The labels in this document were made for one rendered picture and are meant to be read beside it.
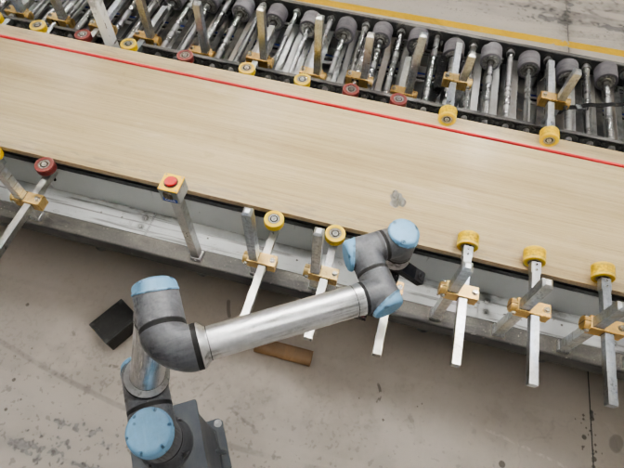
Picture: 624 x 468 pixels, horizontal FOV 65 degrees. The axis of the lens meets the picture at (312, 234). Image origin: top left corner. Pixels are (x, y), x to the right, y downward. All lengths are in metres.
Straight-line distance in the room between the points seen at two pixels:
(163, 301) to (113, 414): 1.53
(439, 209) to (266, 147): 0.78
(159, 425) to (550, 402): 1.95
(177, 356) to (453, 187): 1.37
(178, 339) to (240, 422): 1.42
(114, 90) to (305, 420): 1.82
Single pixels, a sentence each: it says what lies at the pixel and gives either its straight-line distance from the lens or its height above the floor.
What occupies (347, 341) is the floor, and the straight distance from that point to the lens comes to 2.69.
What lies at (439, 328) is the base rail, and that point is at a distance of 2.05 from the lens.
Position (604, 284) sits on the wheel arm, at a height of 0.96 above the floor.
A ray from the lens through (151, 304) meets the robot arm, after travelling 1.26.
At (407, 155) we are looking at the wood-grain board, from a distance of 2.19.
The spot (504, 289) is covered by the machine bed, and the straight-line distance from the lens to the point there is 2.21.
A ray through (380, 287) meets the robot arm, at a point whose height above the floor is 1.37.
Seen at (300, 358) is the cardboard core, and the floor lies 0.07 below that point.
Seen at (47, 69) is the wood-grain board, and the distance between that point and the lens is 2.77.
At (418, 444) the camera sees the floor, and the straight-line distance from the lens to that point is 2.63.
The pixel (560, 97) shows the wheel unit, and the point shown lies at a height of 0.98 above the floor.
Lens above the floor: 2.54
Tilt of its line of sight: 59 degrees down
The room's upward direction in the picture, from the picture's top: 3 degrees clockwise
